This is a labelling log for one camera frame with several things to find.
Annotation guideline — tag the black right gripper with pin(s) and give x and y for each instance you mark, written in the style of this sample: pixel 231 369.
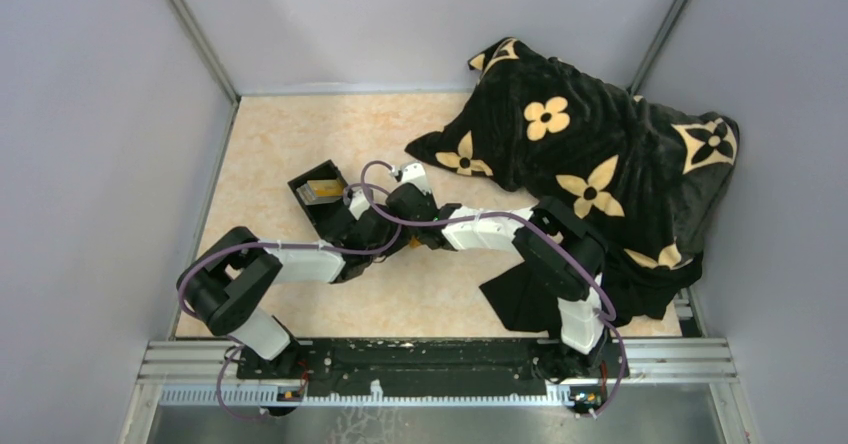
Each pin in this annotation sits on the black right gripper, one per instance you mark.
pixel 425 197

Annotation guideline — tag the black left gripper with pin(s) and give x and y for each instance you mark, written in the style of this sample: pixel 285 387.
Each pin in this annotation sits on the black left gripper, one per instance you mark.
pixel 403 239

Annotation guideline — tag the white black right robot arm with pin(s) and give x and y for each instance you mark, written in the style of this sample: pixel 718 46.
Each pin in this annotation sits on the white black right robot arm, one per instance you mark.
pixel 555 289

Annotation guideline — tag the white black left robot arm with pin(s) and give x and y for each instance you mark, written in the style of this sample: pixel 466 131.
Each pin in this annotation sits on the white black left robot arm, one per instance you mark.
pixel 223 288

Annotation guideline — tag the gold card in box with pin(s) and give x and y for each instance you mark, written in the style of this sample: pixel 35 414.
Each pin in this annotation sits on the gold card in box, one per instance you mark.
pixel 320 191

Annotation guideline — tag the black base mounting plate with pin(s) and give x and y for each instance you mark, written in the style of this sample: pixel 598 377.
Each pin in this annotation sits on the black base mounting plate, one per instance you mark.
pixel 447 368

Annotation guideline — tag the black cloth piece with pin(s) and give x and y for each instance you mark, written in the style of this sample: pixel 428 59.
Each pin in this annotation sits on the black cloth piece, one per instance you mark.
pixel 521 302

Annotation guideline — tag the black floral blanket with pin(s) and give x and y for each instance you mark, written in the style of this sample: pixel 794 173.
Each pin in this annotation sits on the black floral blanket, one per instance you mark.
pixel 647 176

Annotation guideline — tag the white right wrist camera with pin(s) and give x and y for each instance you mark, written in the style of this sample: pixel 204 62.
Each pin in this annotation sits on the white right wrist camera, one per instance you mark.
pixel 413 173

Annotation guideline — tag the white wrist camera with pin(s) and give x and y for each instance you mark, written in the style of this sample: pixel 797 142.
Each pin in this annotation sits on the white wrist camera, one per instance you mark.
pixel 413 173
pixel 357 203

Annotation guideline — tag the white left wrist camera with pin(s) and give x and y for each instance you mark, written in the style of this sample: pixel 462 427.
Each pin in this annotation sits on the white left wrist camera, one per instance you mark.
pixel 357 203

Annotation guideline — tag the aluminium front rail frame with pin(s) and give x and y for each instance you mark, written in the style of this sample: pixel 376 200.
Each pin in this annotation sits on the aluminium front rail frame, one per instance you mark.
pixel 196 372

